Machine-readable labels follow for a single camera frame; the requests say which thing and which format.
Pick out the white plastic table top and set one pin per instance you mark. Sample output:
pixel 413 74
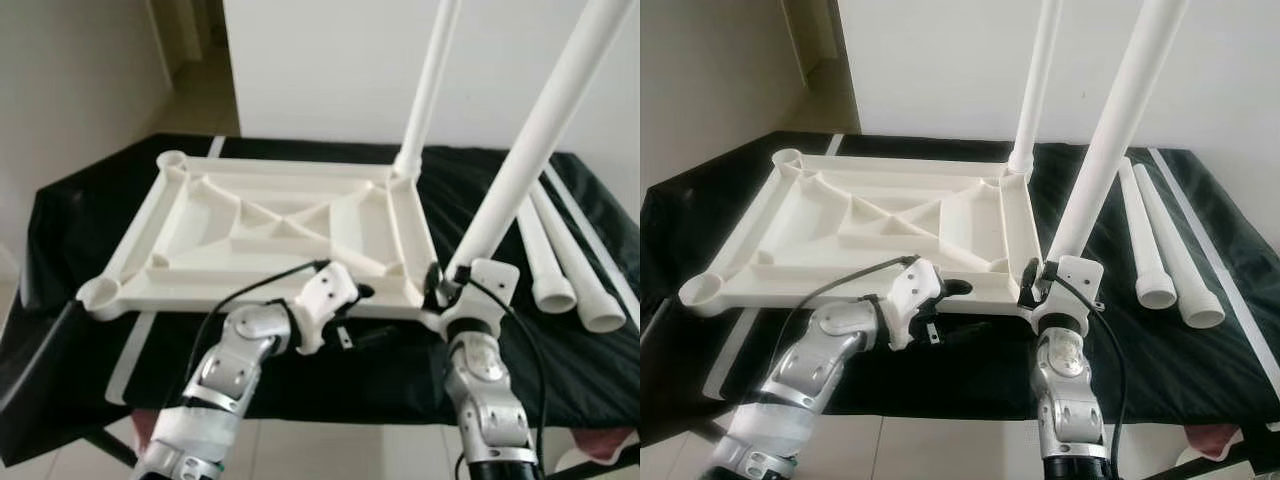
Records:
pixel 860 230
pixel 250 230

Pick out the white plastic table leg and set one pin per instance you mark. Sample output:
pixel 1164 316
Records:
pixel 540 260
pixel 1140 230
pixel 570 250
pixel 1037 80
pixel 1114 125
pixel 1170 240
pixel 430 80
pixel 540 125

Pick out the black metal stand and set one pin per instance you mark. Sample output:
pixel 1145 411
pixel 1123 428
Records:
pixel 600 462
pixel 1225 458

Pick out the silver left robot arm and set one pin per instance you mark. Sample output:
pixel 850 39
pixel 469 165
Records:
pixel 820 360
pixel 230 370

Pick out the pink fabric item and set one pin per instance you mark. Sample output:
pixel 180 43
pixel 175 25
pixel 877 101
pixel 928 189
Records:
pixel 605 445
pixel 1210 442

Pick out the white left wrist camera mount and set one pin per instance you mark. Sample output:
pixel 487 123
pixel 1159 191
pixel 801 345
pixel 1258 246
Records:
pixel 325 295
pixel 910 295

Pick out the black table cloth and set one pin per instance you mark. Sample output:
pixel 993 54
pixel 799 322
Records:
pixel 60 260
pixel 690 240

